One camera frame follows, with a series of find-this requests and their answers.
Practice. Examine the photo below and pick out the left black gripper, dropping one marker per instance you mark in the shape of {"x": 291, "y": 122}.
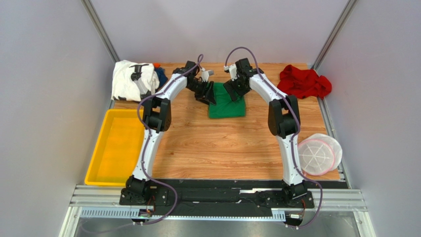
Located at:
{"x": 210, "y": 95}

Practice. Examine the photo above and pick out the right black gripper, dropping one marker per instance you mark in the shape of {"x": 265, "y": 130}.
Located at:
{"x": 235, "y": 87}

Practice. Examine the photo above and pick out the green t shirt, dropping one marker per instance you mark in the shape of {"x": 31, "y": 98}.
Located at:
{"x": 225, "y": 107}

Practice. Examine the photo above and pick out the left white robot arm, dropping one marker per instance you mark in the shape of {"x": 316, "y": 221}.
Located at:
{"x": 157, "y": 118}

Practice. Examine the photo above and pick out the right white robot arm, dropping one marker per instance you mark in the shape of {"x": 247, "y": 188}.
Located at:
{"x": 283, "y": 118}

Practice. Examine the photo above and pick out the blue t shirt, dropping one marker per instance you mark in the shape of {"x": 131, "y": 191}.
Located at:
{"x": 161, "y": 76}

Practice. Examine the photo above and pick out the red t shirt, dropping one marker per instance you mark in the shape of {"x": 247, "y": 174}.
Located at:
{"x": 303, "y": 83}

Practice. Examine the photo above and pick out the white printed t shirt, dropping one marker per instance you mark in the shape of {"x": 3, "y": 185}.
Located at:
{"x": 131, "y": 80}

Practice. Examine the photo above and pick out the white pink round basket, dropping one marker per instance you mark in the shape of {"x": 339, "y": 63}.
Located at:
{"x": 319, "y": 154}

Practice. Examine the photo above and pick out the yellow plastic bin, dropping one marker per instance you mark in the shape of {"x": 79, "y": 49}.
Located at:
{"x": 117, "y": 149}

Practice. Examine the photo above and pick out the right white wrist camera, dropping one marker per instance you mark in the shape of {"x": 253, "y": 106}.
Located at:
{"x": 232, "y": 71}

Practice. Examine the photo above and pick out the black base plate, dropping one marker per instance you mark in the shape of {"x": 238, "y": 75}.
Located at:
{"x": 218, "y": 198}

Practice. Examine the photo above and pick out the left aluminium frame post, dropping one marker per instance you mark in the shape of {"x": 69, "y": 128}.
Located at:
{"x": 92, "y": 13}

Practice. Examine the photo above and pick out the aluminium frame post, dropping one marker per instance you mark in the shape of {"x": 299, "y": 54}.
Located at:
{"x": 342, "y": 19}
{"x": 92, "y": 13}

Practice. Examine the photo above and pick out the right aluminium frame post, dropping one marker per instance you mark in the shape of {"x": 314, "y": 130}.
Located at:
{"x": 342, "y": 19}

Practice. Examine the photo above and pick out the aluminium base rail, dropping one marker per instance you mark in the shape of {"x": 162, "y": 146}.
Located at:
{"x": 103, "y": 202}

